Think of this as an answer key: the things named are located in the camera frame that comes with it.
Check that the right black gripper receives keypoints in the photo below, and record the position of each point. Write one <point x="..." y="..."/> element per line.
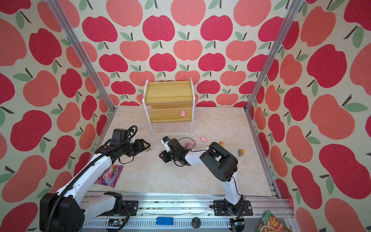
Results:
<point x="165" y="156"/>

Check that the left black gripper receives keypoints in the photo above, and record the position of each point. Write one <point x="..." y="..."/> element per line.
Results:
<point x="141" y="146"/>

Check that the pink toy pig front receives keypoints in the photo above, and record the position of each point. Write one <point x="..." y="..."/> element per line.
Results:
<point x="183" y="113"/>

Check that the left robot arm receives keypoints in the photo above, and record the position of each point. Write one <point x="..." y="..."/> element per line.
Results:
<point x="63" y="210"/>

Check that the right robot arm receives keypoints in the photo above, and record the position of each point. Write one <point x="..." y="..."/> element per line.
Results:
<point x="221" y="163"/>

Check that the purple snack bag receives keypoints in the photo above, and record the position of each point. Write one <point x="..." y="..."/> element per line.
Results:
<point x="110" y="176"/>

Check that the green orange toy car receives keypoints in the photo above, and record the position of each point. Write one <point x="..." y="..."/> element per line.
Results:
<point x="241" y="152"/>

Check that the round black knob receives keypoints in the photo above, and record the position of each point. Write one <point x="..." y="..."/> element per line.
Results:
<point x="196" y="223"/>

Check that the green snack bag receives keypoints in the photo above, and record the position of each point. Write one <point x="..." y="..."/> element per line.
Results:
<point x="269" y="223"/>

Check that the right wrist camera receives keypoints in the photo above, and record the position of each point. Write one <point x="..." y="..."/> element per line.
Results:
<point x="165" y="140"/>

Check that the wooden two-tier shelf white frame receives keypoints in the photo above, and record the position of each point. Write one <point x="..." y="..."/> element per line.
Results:
<point x="164" y="101"/>

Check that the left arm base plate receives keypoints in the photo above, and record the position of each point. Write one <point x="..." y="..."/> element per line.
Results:
<point x="131" y="207"/>

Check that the blue block on rail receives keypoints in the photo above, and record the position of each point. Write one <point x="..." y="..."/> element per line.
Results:
<point x="164" y="221"/>

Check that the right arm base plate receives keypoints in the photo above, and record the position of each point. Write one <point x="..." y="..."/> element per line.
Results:
<point x="224" y="208"/>

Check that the left aluminium frame post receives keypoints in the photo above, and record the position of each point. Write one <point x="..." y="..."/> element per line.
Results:
<point x="63" y="20"/>

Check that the aluminium frame post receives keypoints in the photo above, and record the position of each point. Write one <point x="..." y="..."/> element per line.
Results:
<point x="277" y="44"/>
<point x="63" y="20"/>

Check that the right aluminium frame post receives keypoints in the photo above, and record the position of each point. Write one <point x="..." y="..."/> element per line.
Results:
<point x="277" y="44"/>

